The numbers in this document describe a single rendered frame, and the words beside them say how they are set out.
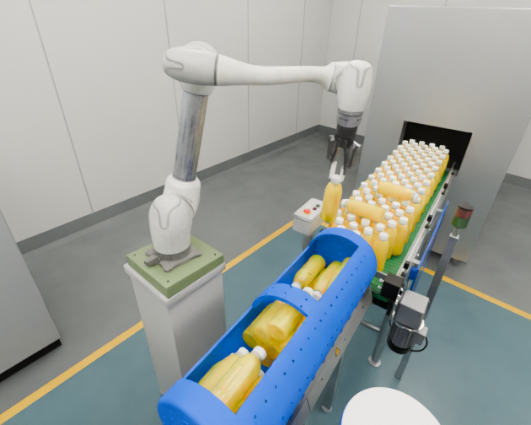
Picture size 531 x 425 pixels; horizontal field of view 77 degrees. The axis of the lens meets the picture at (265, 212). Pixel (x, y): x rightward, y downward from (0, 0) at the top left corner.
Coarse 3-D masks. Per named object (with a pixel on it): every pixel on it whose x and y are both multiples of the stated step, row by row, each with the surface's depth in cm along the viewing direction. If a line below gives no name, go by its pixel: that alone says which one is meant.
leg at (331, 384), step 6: (342, 354) 163; (342, 360) 169; (336, 366) 168; (336, 372) 170; (330, 378) 176; (336, 378) 173; (330, 384) 178; (336, 384) 179; (330, 390) 180; (324, 396) 186; (330, 396) 183; (324, 402) 188; (330, 402) 185; (324, 408) 192; (330, 408) 192
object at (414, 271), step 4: (444, 208) 204; (444, 212) 215; (440, 220) 192; (440, 224) 220; (436, 228) 185; (432, 236) 178; (436, 236) 225; (428, 244) 173; (428, 248) 170; (424, 256) 164; (428, 256) 235; (412, 260) 166; (416, 260) 166; (420, 264) 159; (412, 268) 164; (416, 268) 164; (412, 272) 164; (416, 272) 156; (412, 276) 165; (416, 276) 157; (408, 284) 170; (412, 284) 160
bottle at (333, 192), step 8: (328, 184) 137; (336, 184) 134; (328, 192) 137; (336, 192) 135; (328, 200) 138; (336, 200) 137; (328, 208) 140; (336, 208) 140; (320, 216) 146; (328, 216) 142; (336, 216) 144
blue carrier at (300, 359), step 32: (352, 256) 121; (288, 288) 104; (352, 288) 114; (320, 320) 99; (224, 352) 104; (288, 352) 88; (320, 352) 96; (192, 384) 79; (288, 384) 84; (160, 416) 85; (192, 416) 72; (224, 416) 73; (256, 416) 76; (288, 416) 85
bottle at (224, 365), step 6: (234, 354) 95; (240, 354) 96; (222, 360) 93; (228, 360) 92; (234, 360) 92; (222, 366) 91; (228, 366) 91; (216, 372) 89; (222, 372) 89; (210, 378) 88; (216, 378) 88; (204, 384) 87; (210, 384) 86; (210, 390) 85
